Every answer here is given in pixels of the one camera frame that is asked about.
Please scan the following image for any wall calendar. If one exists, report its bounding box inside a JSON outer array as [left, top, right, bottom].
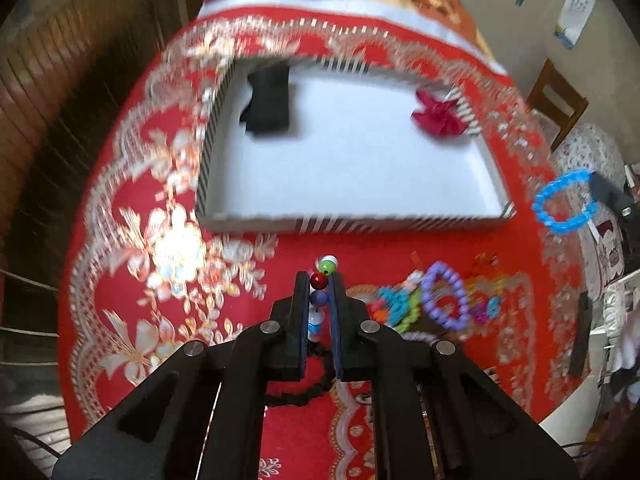
[[554, 0, 597, 50]]

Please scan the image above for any red floral tablecloth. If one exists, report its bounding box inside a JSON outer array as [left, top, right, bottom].
[[60, 0, 584, 479]]

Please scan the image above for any white floral cushion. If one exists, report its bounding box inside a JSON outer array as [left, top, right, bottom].
[[551, 122, 626, 188]]

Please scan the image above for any multicolour large bead bracelet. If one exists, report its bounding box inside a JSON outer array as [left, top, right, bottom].
[[307, 253, 340, 344]]

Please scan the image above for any rainbow small bead bracelet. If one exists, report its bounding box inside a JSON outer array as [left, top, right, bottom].
[[464, 253, 507, 326]]

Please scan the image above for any brown wooden door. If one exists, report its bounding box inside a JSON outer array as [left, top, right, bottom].
[[1, 0, 203, 337]]

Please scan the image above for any purple bead bracelet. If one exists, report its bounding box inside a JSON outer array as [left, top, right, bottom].
[[420, 260, 471, 332]]

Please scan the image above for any red satin bow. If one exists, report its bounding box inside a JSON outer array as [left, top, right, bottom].
[[411, 89, 468, 139]]

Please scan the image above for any black scrunchie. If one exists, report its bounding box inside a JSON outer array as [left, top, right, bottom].
[[266, 347, 335, 408]]

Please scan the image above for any black fabric bow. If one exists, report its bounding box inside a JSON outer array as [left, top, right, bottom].
[[240, 62, 290, 136]]

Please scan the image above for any colourful flower bead bracelet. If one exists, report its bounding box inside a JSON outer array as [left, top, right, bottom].
[[369, 268, 426, 334]]

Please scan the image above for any light blue bead bracelet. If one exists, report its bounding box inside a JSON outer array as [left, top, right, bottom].
[[531, 168, 600, 236]]

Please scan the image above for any striped white tray box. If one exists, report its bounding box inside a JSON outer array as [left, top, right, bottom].
[[195, 56, 515, 233]]

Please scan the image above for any wooden chair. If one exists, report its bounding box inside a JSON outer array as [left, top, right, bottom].
[[526, 58, 589, 151]]

